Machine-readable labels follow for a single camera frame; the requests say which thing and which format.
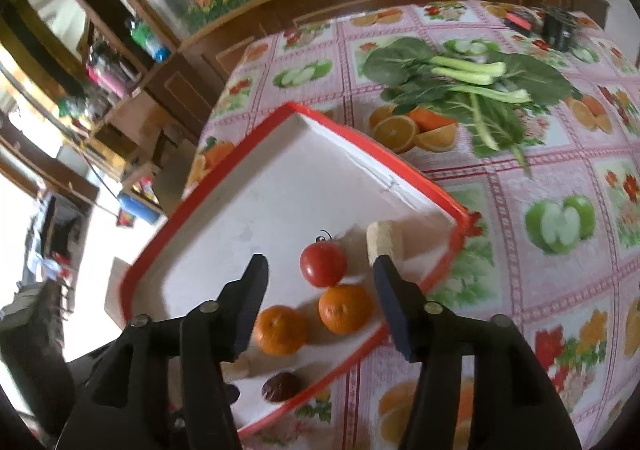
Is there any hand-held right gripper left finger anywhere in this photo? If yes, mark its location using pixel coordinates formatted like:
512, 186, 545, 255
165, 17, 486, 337
55, 254, 271, 450

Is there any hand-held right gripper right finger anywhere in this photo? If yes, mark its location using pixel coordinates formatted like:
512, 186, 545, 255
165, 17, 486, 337
372, 255, 583, 450

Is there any orange mandarin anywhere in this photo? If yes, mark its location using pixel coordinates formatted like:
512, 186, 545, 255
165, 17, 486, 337
252, 305, 309, 357
318, 284, 374, 335

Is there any dark red date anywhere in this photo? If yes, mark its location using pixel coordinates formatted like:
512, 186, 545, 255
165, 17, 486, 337
261, 371, 303, 403

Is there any red tomato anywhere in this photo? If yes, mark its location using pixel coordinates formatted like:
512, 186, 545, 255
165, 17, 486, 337
300, 230, 348, 288

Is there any red tray with white inside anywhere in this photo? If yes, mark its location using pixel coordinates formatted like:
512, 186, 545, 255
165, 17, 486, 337
120, 101, 473, 438

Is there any blue container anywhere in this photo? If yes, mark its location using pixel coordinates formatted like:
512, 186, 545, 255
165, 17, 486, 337
118, 192, 163, 225

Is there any pile of bok choy leaves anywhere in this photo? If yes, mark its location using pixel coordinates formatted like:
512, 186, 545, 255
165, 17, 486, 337
362, 37, 576, 178

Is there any pink bottle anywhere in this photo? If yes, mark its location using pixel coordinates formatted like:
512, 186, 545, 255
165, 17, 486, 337
87, 62, 128, 98

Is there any green plastic bottle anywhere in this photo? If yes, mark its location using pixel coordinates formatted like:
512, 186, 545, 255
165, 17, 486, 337
129, 20, 171, 63

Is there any red and black box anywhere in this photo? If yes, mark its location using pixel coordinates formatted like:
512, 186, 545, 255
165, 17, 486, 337
505, 10, 536, 35

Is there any black cylinder holder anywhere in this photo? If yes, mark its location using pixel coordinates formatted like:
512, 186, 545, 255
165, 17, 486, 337
542, 7, 581, 50

